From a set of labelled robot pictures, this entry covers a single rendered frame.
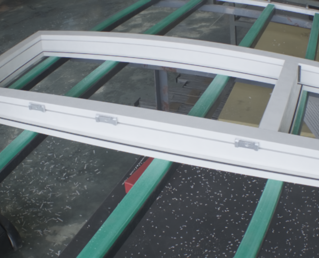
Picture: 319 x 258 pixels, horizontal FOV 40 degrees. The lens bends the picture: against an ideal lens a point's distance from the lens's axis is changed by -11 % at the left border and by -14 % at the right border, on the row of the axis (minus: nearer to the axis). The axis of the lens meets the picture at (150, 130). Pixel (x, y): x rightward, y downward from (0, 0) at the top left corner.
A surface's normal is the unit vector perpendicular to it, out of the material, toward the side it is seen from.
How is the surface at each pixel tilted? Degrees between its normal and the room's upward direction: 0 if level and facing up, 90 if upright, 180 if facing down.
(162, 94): 90
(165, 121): 0
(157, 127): 90
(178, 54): 90
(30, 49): 90
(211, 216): 0
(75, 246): 0
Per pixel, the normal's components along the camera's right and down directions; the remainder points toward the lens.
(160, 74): -0.41, 0.49
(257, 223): -0.06, -0.86
